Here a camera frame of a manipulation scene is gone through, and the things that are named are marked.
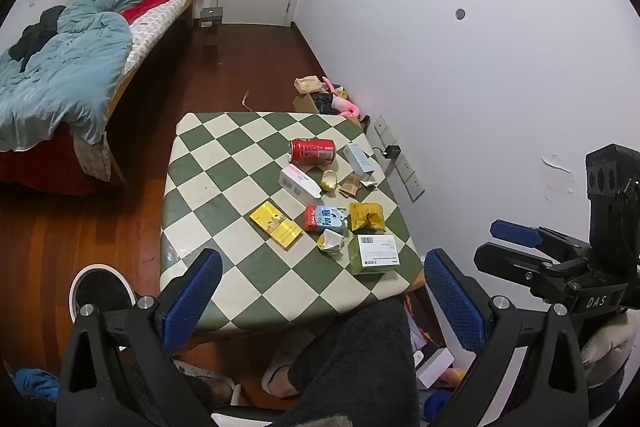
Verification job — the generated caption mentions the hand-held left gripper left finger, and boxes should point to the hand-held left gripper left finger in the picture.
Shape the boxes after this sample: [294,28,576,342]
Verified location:
[57,248,223,427]

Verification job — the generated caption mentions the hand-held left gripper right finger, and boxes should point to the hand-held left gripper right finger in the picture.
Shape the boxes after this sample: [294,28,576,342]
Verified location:
[424,248,588,427]

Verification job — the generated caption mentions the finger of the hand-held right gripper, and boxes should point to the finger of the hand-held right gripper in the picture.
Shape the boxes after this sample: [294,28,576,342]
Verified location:
[473,242,576,305]
[490,219,593,263]

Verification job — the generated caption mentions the white rimmed trash bin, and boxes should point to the white rimmed trash bin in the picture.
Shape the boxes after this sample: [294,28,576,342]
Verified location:
[68,263,137,323]

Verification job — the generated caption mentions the silver white carton box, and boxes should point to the silver white carton box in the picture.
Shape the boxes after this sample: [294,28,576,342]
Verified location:
[342,143,377,178]

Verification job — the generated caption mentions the red soda can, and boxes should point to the red soda can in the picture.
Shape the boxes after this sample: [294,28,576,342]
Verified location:
[288,138,337,166]

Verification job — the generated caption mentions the person's right forearm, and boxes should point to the person's right forearm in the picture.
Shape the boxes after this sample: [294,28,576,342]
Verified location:
[580,309,640,423]

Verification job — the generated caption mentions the orange black box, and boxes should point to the orange black box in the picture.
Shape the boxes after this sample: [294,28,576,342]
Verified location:
[402,289,441,348]

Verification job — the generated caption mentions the beige slipper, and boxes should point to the beige slipper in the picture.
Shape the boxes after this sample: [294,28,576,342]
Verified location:
[172,359,236,408]
[261,329,316,398]

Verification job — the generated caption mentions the green white box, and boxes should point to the green white box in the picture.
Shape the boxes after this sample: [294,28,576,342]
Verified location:
[346,234,401,276]

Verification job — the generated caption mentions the blue round object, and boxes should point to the blue round object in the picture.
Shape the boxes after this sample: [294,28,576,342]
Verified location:
[424,389,453,423]

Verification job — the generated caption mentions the yellow flat box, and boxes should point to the yellow flat box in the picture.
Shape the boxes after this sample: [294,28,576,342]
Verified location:
[249,201,304,251]

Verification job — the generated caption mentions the green white checkered table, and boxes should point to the green white checkered table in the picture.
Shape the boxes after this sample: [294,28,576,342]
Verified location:
[159,111,426,335]

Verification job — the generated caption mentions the person's dark trouser leg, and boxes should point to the person's dark trouser leg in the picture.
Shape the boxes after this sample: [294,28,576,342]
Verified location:
[277,299,421,427]

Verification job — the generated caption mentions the gold foil bag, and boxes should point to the gold foil bag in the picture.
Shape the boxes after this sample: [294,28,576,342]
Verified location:
[348,202,387,234]

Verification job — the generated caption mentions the white crumpled wrapper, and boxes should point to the white crumpled wrapper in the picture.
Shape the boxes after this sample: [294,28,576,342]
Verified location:
[317,228,346,254]

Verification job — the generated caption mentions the blue milk carton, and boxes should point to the blue milk carton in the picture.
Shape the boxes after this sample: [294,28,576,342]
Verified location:
[303,205,349,234]

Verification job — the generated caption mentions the brown torn wrapper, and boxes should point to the brown torn wrapper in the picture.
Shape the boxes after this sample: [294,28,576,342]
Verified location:
[340,173,377,198]

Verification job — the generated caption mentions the pink white box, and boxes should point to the pink white box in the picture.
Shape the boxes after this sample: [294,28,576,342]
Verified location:
[278,164,322,204]

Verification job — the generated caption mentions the blue cloth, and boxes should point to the blue cloth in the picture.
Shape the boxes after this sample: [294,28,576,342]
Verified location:
[12,368,61,403]

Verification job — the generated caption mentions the wooden bed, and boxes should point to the wooden bed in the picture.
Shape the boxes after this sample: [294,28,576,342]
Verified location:
[0,0,208,198]

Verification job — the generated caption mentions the pink plush toy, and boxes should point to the pink plush toy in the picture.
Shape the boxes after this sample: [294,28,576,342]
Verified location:
[322,77,361,118]

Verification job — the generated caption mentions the open cardboard box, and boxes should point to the open cardboard box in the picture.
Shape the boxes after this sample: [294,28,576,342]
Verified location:
[291,89,361,118]

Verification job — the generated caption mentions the black bag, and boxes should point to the black bag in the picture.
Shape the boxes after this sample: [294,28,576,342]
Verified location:
[312,93,337,115]

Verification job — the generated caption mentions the light blue duvet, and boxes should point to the light blue duvet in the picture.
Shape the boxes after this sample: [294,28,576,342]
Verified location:
[0,0,193,152]

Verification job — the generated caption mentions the patterned white bed sheet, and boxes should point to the patterned white bed sheet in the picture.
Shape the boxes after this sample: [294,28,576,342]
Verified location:
[120,0,193,78]

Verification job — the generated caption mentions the red blanket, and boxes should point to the red blanket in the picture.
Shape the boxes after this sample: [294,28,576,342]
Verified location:
[117,0,178,25]

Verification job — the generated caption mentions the dark clothes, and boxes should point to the dark clothes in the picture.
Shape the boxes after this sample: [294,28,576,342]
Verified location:
[7,5,67,72]

